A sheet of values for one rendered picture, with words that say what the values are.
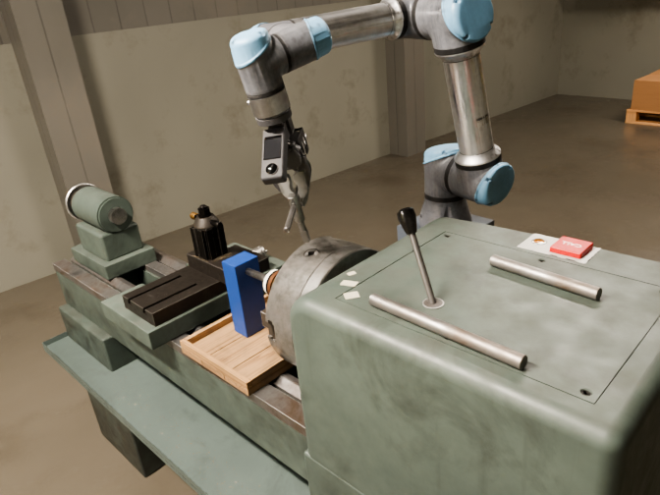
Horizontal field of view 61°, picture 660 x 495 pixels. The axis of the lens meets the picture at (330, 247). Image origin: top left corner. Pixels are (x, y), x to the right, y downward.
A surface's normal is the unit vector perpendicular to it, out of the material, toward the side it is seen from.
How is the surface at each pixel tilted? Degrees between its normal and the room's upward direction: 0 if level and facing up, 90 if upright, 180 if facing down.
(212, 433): 0
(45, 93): 90
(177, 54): 90
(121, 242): 90
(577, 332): 0
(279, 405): 0
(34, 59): 90
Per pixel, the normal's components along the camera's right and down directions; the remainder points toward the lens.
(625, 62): -0.75, 0.34
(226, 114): 0.65, 0.26
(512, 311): -0.09, -0.90
